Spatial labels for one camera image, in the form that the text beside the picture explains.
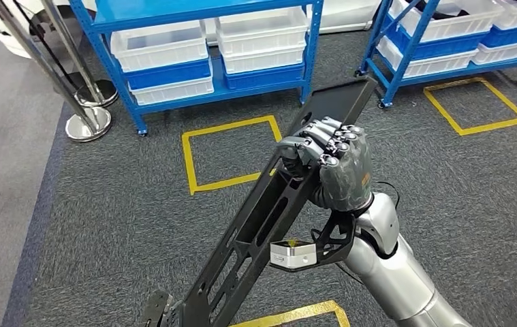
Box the long black plastic part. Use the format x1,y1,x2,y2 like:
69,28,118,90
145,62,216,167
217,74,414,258
168,76,379,327

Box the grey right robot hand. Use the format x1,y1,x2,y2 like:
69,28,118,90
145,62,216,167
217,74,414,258
277,116,374,213

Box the blue metal shelf rack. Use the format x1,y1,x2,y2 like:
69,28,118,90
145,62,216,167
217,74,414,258
67,0,324,137

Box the blue wheeled shelf rack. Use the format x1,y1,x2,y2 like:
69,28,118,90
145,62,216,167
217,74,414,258
355,0,517,109

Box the chrome stanchion post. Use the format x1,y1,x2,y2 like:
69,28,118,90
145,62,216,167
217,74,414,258
0,0,112,143
39,0,119,108

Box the dark stanchion post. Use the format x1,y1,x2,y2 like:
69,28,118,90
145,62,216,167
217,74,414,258
12,0,78,91

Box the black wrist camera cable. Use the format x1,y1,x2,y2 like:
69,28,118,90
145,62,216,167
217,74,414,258
334,180,401,285

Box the dark left robot hand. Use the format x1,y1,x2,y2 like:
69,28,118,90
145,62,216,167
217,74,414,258
138,288,178,327

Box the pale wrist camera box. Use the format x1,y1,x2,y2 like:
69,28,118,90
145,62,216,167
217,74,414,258
270,240,317,270

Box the black camera bracket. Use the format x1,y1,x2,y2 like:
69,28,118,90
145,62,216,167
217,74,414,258
269,209,358,273

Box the white car with red stripe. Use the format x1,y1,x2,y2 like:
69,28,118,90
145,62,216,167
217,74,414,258
0,0,383,59

